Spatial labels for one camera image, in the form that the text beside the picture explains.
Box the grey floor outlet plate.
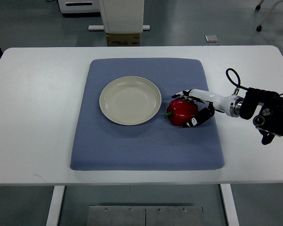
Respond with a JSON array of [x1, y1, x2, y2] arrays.
[[205, 35, 218, 43]]

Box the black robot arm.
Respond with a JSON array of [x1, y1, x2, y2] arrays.
[[230, 88, 283, 145]]

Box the white table column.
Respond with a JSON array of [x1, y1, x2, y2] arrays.
[[99, 0, 144, 33]]

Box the left white table leg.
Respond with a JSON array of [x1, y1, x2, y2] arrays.
[[46, 186, 65, 226]]

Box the blue textured mat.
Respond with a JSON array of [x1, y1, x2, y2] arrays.
[[70, 58, 224, 171]]

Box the red bell pepper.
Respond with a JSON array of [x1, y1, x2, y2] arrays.
[[164, 99, 199, 126]]

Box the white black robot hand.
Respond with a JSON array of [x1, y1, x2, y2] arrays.
[[172, 89, 243, 128]]

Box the white appliance with slot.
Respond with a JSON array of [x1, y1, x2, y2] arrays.
[[58, 0, 100, 14]]

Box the black looped cable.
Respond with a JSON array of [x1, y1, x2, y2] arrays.
[[225, 68, 250, 95]]

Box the white table leg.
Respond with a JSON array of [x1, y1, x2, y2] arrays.
[[46, 186, 65, 226], [220, 184, 240, 226]]

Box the white table foot bar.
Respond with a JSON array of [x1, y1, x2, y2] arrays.
[[88, 25, 150, 31]]

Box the cream round plate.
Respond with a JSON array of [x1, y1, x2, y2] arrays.
[[99, 76, 162, 126]]

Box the right white table leg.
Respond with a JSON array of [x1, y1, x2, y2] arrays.
[[220, 184, 240, 226]]

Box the white wheeled chair base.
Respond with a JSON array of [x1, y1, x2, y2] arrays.
[[255, 0, 283, 32]]

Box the cardboard box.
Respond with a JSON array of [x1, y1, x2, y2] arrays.
[[106, 33, 141, 47]]

